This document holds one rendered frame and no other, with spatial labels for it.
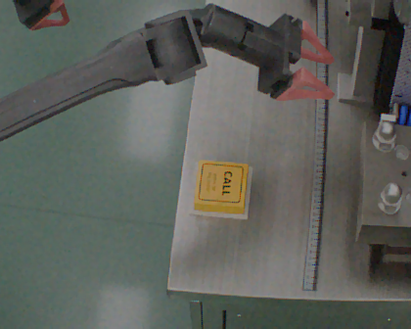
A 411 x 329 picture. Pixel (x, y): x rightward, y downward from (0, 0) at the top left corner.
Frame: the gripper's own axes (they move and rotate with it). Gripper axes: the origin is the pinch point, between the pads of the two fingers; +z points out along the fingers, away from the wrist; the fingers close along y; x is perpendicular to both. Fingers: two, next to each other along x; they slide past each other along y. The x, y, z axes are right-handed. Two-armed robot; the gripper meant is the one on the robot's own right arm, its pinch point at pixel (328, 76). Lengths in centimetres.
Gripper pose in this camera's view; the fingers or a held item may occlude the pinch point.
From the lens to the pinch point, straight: 128.1
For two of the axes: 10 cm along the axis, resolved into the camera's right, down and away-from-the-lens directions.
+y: -1.1, 8.7, -4.8
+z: 8.7, 3.2, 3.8
